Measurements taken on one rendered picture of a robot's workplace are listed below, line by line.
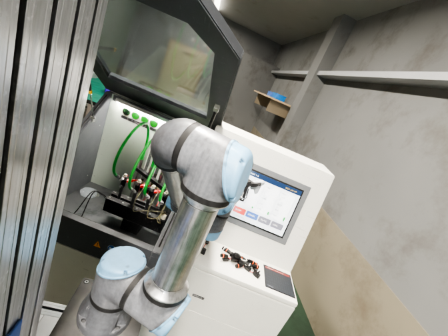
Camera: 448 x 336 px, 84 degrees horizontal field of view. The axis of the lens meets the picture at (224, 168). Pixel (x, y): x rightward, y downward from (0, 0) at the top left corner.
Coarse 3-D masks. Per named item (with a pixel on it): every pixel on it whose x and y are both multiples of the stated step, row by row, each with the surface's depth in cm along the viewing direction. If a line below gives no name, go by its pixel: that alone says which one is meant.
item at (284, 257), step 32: (224, 128) 135; (256, 160) 134; (288, 160) 135; (320, 192) 136; (256, 256) 139; (288, 256) 139; (192, 288) 122; (224, 288) 120; (192, 320) 128; (224, 320) 126; (256, 320) 125
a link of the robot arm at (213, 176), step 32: (192, 128) 50; (192, 160) 48; (224, 160) 47; (192, 192) 50; (224, 192) 48; (192, 224) 53; (160, 256) 60; (192, 256) 57; (160, 288) 59; (160, 320) 60
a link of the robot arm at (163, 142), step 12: (180, 120) 52; (192, 120) 53; (156, 132) 54; (168, 132) 50; (180, 132) 49; (156, 144) 52; (168, 144) 50; (156, 156) 54; (168, 156) 50; (168, 168) 58; (168, 180) 66; (180, 180) 66; (168, 192) 76; (180, 192) 72; (168, 204) 87
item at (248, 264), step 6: (228, 252) 129; (222, 258) 127; (228, 258) 127; (234, 258) 126; (240, 258) 127; (240, 264) 126; (246, 264) 128; (252, 264) 128; (246, 270) 127; (258, 270) 128; (258, 276) 124
